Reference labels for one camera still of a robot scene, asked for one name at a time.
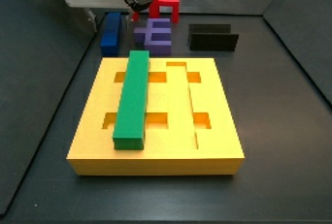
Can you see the long blue block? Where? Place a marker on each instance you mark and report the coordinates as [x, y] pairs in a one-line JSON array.
[[110, 39]]

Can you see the yellow puzzle board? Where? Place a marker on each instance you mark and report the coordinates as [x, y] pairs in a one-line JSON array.
[[190, 137]]

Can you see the red puzzle block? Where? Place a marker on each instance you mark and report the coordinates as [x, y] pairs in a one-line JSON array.
[[157, 4]]

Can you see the purple puzzle block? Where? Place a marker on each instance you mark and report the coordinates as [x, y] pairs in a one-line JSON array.
[[154, 36]]

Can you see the black block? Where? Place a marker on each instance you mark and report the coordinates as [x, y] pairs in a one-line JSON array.
[[212, 37]]

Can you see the long green block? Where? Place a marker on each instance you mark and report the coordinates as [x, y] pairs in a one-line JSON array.
[[130, 121]]

